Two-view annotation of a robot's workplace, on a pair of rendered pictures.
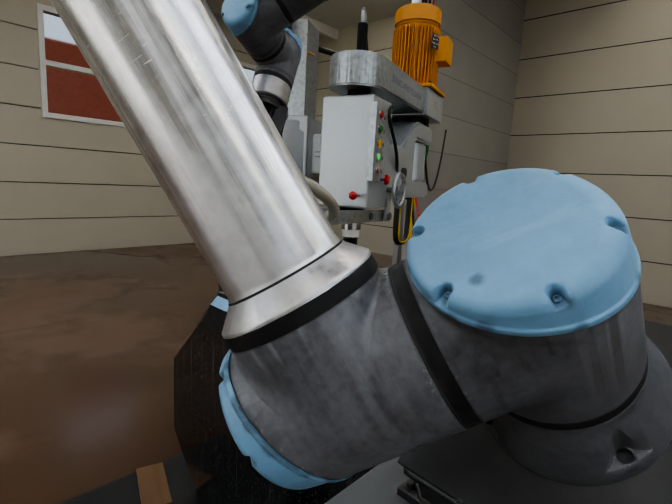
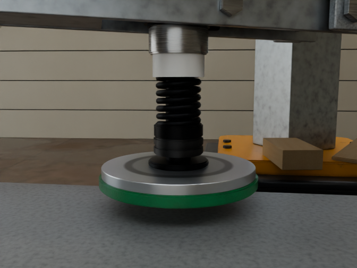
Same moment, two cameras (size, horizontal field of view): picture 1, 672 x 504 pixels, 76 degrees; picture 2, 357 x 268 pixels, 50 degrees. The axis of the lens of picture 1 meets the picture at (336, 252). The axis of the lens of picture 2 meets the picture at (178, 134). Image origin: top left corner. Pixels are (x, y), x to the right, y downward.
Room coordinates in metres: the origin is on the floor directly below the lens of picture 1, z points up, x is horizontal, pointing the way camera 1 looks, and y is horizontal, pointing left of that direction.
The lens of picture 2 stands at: (1.45, -0.47, 1.00)
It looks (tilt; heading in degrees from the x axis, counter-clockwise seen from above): 8 degrees down; 51
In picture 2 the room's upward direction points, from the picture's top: straight up
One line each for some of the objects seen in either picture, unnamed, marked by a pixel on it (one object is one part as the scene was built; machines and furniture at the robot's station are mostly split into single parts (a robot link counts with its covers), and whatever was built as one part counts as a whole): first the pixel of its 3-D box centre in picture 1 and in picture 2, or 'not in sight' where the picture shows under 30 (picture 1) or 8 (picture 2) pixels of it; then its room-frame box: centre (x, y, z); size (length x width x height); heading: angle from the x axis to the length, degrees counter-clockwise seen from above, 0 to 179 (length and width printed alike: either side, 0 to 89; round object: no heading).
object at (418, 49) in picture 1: (418, 52); not in sight; (2.36, -0.37, 1.90); 0.31 x 0.28 x 0.40; 63
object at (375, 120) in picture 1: (375, 142); not in sight; (1.66, -0.13, 1.37); 0.08 x 0.03 x 0.28; 153
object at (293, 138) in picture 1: (326, 155); not in sight; (2.48, 0.08, 1.36); 0.74 x 0.34 x 0.25; 76
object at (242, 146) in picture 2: not in sight; (291, 150); (2.53, 0.28, 0.76); 0.49 x 0.49 x 0.05; 45
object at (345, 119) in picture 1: (363, 159); not in sight; (1.85, -0.09, 1.32); 0.36 x 0.22 x 0.45; 153
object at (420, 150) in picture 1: (406, 162); not in sight; (2.36, -0.35, 1.34); 0.19 x 0.19 x 0.20
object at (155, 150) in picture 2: not in sight; (178, 149); (1.77, -0.06, 0.90); 0.07 x 0.07 x 0.01
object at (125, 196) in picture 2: not in sight; (178, 170); (1.77, -0.06, 0.87); 0.22 x 0.22 x 0.04
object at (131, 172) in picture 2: not in sight; (178, 168); (1.77, -0.06, 0.87); 0.21 x 0.21 x 0.01
